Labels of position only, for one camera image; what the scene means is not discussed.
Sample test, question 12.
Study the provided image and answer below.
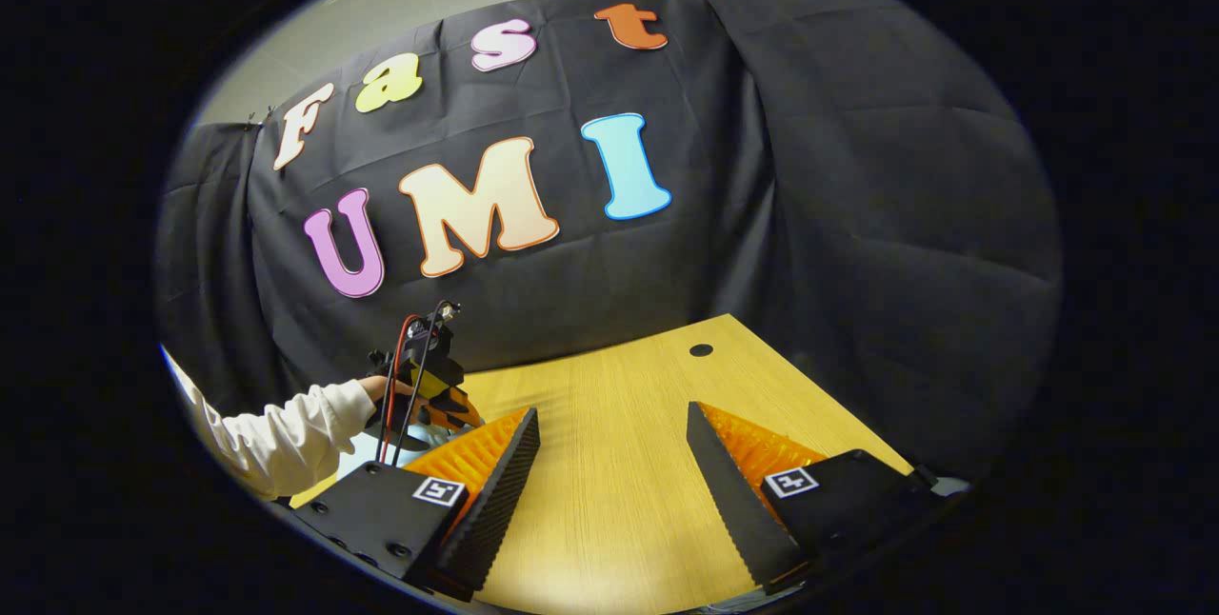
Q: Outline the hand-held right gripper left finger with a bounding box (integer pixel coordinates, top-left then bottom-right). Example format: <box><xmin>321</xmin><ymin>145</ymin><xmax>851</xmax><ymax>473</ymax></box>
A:
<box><xmin>290</xmin><ymin>406</ymin><xmax>542</xmax><ymax>599</ymax></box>

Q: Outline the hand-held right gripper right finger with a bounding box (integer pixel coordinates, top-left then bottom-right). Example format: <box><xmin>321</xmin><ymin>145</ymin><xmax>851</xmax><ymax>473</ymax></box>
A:
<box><xmin>686</xmin><ymin>401</ymin><xmax>939</xmax><ymax>594</ymax></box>

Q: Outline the light blue suitcase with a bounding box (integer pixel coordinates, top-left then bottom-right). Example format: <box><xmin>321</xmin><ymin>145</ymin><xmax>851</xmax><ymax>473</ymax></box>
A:
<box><xmin>336</xmin><ymin>425</ymin><xmax>449</xmax><ymax>485</ymax></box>

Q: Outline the black backdrop cloth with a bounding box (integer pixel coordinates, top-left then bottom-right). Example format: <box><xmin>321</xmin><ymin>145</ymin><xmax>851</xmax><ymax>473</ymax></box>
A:
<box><xmin>157</xmin><ymin>0</ymin><xmax>1063</xmax><ymax>483</ymax></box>

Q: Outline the black cable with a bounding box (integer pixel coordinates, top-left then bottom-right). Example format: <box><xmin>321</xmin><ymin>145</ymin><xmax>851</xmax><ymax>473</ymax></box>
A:
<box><xmin>389</xmin><ymin>304</ymin><xmax>450</xmax><ymax>466</ymax></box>

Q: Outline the red cable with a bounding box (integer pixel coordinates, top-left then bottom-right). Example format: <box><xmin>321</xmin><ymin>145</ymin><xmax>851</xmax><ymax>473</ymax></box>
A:
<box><xmin>375</xmin><ymin>314</ymin><xmax>426</xmax><ymax>464</ymax></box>

